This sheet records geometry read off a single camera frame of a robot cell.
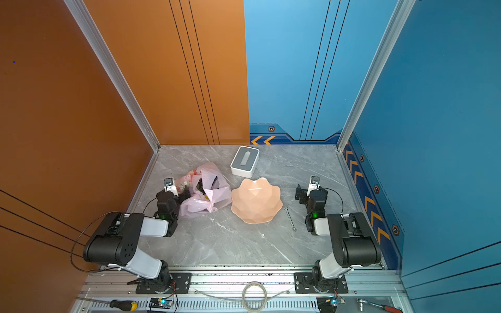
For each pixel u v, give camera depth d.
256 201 0.95
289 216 0.91
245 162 1.11
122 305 0.68
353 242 0.44
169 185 0.80
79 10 0.70
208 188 0.73
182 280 0.75
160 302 0.71
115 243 0.45
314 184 0.80
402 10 0.70
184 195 0.86
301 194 0.86
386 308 0.67
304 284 0.72
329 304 0.70
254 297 0.71
